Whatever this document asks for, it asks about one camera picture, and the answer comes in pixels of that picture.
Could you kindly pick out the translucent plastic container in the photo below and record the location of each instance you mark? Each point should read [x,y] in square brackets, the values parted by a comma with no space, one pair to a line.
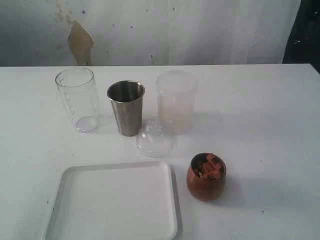
[176,90]

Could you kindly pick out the stainless steel cup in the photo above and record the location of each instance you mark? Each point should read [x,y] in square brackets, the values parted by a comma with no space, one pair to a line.
[126,98]

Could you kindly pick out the brown wooden cup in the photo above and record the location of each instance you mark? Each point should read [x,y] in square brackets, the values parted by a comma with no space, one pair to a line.
[204,190]

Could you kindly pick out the clear plastic shaker cup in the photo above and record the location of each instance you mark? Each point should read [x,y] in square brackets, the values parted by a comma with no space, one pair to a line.
[78,92]

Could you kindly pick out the clear dome strainer lid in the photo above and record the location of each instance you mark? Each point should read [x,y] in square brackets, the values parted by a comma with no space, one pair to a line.
[153,139]

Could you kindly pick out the white square tray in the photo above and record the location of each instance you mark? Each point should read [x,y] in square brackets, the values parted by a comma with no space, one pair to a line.
[116,201]

